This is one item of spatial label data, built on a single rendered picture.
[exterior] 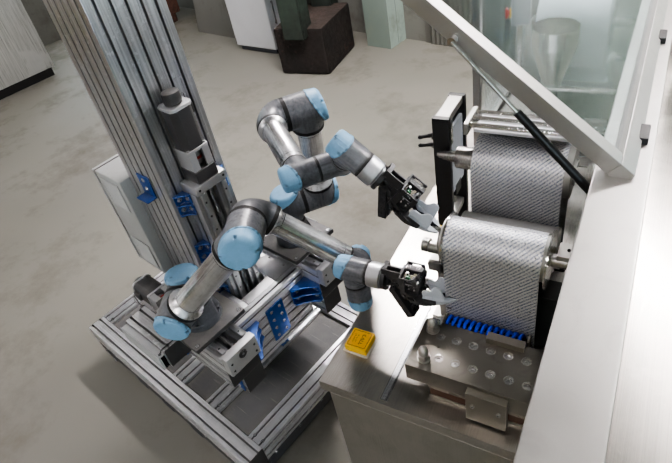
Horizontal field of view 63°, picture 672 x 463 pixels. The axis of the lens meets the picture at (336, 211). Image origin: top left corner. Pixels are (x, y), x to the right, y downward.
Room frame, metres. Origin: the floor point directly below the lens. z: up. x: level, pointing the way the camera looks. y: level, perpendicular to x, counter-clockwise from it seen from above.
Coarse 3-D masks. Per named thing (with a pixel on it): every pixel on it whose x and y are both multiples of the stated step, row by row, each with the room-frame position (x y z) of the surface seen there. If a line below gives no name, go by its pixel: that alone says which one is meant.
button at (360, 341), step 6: (354, 330) 1.08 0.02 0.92; (360, 330) 1.08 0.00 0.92; (354, 336) 1.06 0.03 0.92; (360, 336) 1.06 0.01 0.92; (366, 336) 1.05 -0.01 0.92; (372, 336) 1.05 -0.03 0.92; (348, 342) 1.05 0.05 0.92; (354, 342) 1.04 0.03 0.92; (360, 342) 1.04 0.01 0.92; (366, 342) 1.03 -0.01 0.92; (372, 342) 1.04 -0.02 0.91; (348, 348) 1.03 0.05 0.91; (354, 348) 1.02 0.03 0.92; (360, 348) 1.01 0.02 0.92; (366, 348) 1.01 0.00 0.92; (366, 354) 1.00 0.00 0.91
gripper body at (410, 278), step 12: (384, 264) 1.09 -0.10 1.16; (408, 264) 1.08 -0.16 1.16; (420, 264) 1.06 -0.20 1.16; (384, 276) 1.07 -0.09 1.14; (396, 276) 1.05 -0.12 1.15; (408, 276) 1.04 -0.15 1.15; (420, 276) 1.03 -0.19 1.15; (384, 288) 1.06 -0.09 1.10; (408, 288) 1.03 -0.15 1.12; (420, 288) 1.01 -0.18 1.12
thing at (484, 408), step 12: (468, 396) 0.74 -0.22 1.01; (480, 396) 0.73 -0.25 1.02; (492, 396) 0.72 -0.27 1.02; (468, 408) 0.74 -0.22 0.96; (480, 408) 0.72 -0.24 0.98; (492, 408) 0.70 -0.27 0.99; (504, 408) 0.69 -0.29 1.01; (480, 420) 0.72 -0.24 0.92; (492, 420) 0.70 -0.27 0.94; (504, 420) 0.69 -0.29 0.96
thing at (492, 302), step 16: (448, 272) 0.98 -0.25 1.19; (448, 288) 0.98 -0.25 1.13; (464, 288) 0.96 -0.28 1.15; (480, 288) 0.93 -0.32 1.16; (496, 288) 0.91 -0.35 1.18; (512, 288) 0.89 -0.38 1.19; (528, 288) 0.87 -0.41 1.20; (448, 304) 0.98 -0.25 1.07; (464, 304) 0.96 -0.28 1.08; (480, 304) 0.93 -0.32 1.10; (496, 304) 0.91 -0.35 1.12; (512, 304) 0.89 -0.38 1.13; (528, 304) 0.86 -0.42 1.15; (480, 320) 0.93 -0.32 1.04; (496, 320) 0.91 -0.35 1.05; (512, 320) 0.89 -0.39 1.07; (528, 320) 0.86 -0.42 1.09; (528, 336) 0.86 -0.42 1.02
